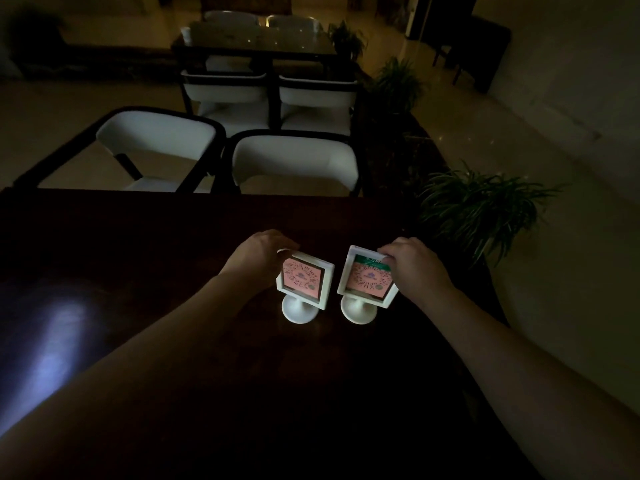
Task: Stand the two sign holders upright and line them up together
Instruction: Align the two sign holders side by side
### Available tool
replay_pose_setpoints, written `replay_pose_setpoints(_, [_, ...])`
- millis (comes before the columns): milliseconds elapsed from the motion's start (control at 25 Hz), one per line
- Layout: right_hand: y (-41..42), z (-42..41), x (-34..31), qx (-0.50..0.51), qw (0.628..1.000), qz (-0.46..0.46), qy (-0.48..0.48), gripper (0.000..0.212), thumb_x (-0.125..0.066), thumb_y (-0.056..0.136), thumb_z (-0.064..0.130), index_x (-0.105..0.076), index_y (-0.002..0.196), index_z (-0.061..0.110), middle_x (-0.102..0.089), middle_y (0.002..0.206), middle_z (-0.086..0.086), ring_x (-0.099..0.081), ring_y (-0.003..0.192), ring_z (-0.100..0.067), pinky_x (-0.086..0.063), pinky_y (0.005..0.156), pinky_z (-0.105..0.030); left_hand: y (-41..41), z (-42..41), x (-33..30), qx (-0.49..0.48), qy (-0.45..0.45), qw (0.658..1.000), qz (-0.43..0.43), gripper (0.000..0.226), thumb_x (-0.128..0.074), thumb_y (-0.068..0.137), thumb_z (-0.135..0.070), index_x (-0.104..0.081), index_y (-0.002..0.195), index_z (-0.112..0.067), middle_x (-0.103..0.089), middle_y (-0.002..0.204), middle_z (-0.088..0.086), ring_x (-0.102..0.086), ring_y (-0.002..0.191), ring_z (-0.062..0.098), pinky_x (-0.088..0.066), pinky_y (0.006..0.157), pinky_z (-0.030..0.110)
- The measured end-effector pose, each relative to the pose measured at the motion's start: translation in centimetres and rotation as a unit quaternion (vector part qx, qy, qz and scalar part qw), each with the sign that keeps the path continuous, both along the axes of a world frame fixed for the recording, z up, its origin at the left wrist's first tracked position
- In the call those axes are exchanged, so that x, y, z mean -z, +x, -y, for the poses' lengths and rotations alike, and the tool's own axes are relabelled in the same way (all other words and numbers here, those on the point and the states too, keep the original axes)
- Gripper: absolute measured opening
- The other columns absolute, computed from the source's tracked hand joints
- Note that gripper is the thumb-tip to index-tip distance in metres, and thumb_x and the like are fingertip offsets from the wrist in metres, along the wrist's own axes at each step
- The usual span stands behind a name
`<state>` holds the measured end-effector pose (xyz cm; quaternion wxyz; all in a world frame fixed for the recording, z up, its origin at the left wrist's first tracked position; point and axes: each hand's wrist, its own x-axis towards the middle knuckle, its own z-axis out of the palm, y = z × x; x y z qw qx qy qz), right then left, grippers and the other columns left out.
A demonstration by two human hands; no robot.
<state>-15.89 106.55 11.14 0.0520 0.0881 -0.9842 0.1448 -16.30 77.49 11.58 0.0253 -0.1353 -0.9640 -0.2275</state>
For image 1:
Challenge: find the person's right hand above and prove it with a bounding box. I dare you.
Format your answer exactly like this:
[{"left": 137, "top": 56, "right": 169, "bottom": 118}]
[{"left": 376, "top": 237, "right": 457, "bottom": 309}]

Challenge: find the person's left hand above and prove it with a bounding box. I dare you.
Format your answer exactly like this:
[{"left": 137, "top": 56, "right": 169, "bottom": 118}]
[{"left": 220, "top": 229, "right": 301, "bottom": 289}]

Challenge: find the white sign stand green-topped card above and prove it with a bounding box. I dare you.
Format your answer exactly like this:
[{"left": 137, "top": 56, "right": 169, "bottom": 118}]
[{"left": 336, "top": 245, "right": 399, "bottom": 325}]

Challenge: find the white sign stand pink card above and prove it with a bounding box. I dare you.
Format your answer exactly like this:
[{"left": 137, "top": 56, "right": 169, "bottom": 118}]
[{"left": 275, "top": 249, "right": 335, "bottom": 324}]

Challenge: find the person's right forearm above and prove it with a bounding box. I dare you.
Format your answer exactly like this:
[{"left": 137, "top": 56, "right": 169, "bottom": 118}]
[{"left": 413, "top": 286, "right": 640, "bottom": 480}]

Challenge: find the person's left forearm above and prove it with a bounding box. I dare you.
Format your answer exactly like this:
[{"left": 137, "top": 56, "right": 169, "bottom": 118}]
[{"left": 0, "top": 273, "right": 279, "bottom": 480}]

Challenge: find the large green potted plant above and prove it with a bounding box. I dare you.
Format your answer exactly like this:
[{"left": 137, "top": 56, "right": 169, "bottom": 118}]
[{"left": 416, "top": 162, "right": 563, "bottom": 268}]

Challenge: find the dark low planter divider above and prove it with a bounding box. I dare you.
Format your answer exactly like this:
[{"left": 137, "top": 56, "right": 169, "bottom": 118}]
[{"left": 350, "top": 60, "right": 451, "bottom": 205}]

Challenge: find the dark glass dining table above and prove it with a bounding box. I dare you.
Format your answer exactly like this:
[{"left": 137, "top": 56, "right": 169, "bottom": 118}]
[{"left": 171, "top": 21, "right": 339, "bottom": 75}]

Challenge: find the small green potted plant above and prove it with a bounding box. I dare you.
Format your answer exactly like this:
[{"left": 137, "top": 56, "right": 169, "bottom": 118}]
[{"left": 327, "top": 21, "right": 370, "bottom": 60}]

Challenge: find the dark wooden cabinet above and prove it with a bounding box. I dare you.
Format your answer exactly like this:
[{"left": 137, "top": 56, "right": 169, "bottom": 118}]
[{"left": 420, "top": 0, "right": 512, "bottom": 93}]

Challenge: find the white chair with dark frame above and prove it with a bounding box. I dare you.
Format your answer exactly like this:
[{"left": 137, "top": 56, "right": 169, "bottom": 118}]
[
  {"left": 203, "top": 10, "right": 261, "bottom": 25},
  {"left": 180, "top": 70, "right": 271, "bottom": 138},
  {"left": 276, "top": 75, "right": 361, "bottom": 137},
  {"left": 215, "top": 130, "right": 364, "bottom": 197},
  {"left": 14, "top": 106, "right": 227, "bottom": 194},
  {"left": 265, "top": 14, "right": 324, "bottom": 31}
]

